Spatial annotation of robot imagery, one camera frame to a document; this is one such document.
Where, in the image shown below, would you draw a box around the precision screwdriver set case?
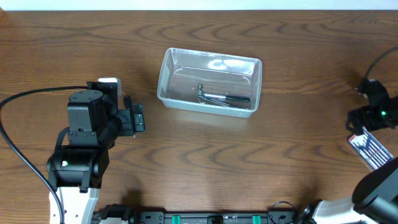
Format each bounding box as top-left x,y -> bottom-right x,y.
348,127 -> 394,170

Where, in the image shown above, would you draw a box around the small hammer black handle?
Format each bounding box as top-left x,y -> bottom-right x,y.
197,84 -> 251,103

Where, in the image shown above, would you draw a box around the silver combination wrench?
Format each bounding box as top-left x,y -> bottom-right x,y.
198,96 -> 237,108

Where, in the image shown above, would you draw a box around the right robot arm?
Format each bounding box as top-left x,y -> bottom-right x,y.
294,103 -> 397,224

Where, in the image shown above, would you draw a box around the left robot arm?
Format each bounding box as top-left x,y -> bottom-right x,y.
47,78 -> 146,223

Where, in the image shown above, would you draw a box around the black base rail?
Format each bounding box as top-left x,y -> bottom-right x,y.
90,202 -> 309,224

